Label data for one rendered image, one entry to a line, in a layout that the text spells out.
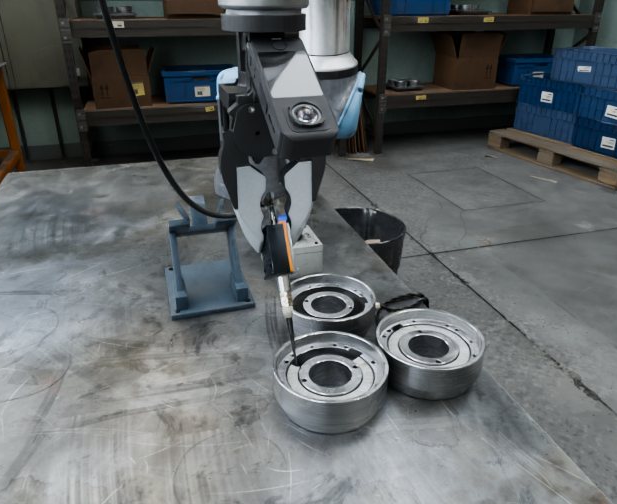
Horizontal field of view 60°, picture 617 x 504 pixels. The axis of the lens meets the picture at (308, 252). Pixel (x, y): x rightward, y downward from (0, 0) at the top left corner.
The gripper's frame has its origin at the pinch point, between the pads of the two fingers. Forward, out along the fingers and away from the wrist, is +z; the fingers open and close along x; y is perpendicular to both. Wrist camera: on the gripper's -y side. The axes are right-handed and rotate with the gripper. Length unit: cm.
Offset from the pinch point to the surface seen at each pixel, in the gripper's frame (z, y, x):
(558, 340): 93, 83, -125
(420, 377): 9.9, -11.7, -10.4
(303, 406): 9.7, -12.4, 0.9
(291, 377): 10.1, -8.0, 0.8
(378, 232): 59, 121, -68
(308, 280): 9.4, 7.7, -5.7
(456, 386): 10.9, -12.7, -13.6
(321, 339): 9.6, -3.9, -3.5
